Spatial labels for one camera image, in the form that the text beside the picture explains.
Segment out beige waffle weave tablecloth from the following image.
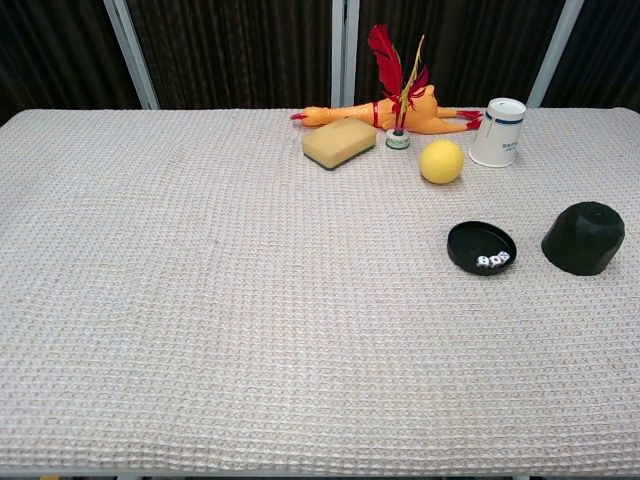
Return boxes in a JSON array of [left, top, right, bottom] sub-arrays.
[[0, 106, 640, 476]]

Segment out black faceted dice cup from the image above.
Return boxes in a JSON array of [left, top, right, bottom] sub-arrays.
[[541, 200, 627, 277]]

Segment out white paper cup blue stripe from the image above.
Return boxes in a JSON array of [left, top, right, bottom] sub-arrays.
[[467, 97, 528, 168]]

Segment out white metal screen post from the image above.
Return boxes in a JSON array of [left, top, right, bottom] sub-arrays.
[[525, 0, 586, 109], [102, 0, 161, 111], [330, 0, 361, 109]]

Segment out black round tray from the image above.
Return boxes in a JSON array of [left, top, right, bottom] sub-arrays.
[[446, 220, 518, 276]]

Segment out yellow foam ball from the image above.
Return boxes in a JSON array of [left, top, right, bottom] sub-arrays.
[[418, 139, 465, 185]]

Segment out yellow sponge with green pad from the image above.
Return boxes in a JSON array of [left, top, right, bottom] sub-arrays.
[[300, 117, 378, 172]]

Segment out dark brown curtain panel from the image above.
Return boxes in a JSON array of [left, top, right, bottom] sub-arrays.
[[124, 0, 334, 111], [0, 0, 142, 127], [353, 0, 567, 109], [541, 0, 640, 111]]

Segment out orange rubber chicken toy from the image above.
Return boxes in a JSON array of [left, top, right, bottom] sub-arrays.
[[290, 84, 485, 137]]

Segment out red feather shuttlecock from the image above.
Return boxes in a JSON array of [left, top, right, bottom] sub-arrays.
[[367, 23, 432, 151]]

